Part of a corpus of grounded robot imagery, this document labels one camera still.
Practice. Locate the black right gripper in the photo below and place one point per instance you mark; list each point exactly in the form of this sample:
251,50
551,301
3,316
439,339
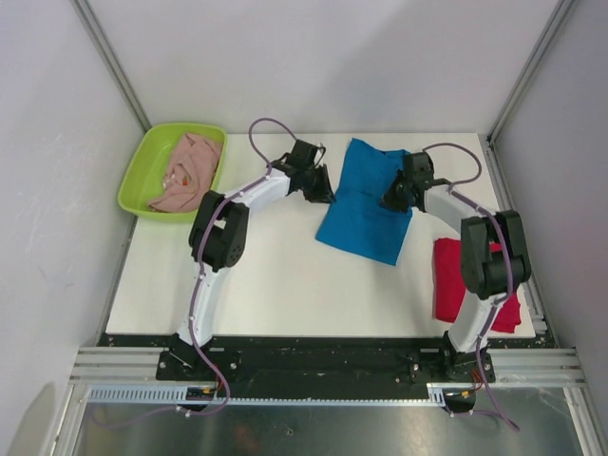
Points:
389,199

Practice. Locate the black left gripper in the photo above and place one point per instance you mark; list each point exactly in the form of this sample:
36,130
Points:
324,193

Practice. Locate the blue t shirt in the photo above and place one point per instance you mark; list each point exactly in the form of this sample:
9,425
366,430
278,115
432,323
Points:
356,222

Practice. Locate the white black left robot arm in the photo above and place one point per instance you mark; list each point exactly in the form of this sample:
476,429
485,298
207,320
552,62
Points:
218,234

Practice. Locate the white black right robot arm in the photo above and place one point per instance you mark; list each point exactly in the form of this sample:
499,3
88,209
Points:
494,254

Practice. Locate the folded red t shirt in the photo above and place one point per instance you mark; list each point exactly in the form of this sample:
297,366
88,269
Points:
450,289

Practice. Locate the pink t shirt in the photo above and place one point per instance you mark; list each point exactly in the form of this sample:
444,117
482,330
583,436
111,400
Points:
189,174

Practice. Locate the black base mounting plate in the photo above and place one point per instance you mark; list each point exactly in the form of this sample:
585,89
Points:
426,359

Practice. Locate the green plastic basin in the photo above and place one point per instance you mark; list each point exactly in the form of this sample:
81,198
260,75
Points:
142,180

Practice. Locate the right aluminium corner post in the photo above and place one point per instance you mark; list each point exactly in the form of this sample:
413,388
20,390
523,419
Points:
549,35

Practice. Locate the aluminium corner post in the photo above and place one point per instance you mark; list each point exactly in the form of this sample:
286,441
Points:
549,35
96,33

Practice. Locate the grey slotted cable duct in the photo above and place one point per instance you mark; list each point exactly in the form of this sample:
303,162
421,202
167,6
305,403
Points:
409,396

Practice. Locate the left aluminium corner post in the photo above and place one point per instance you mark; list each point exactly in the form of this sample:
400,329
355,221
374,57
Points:
96,33

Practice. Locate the aluminium frame rail front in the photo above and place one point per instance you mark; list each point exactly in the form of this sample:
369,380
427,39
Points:
511,367

